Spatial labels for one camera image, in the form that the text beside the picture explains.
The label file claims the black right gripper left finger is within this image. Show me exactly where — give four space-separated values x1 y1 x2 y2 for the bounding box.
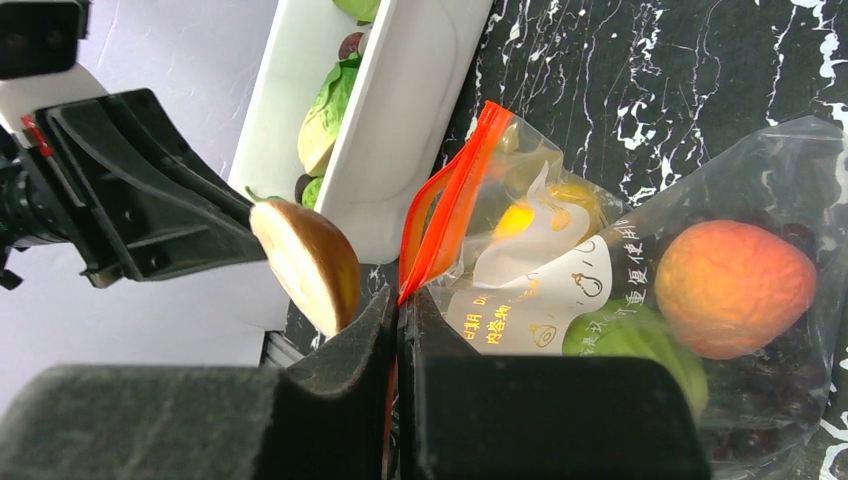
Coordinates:
1 286 397 479

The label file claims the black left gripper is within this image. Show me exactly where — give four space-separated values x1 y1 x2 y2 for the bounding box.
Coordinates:
1 89 265 290

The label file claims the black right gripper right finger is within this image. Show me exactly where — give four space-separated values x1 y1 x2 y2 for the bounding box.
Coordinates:
398 291 712 479

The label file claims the green cabbage ball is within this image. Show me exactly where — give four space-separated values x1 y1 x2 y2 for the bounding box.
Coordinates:
562 299 709 419

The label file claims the green lettuce leaf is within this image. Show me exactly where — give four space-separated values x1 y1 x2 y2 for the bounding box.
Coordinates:
297 53 362 176

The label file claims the yellow lemon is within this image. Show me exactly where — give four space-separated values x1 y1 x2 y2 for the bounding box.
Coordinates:
491 182 606 242

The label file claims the orange peach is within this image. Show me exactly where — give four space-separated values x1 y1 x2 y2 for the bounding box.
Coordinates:
654 220 817 360

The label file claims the dark purple grape bunch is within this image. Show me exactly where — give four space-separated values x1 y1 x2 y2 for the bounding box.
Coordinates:
683 209 847 477

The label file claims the clear zip top bag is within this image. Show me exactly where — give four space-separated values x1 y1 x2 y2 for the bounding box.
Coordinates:
399 102 847 479

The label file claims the white plastic bin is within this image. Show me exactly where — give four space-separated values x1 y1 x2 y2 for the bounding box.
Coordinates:
228 0 491 264

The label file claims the aluminium frame rail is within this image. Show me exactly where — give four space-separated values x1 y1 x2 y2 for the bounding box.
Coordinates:
259 331 304 368

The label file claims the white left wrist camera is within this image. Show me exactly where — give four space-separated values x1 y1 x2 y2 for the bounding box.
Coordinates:
1 1 107 133

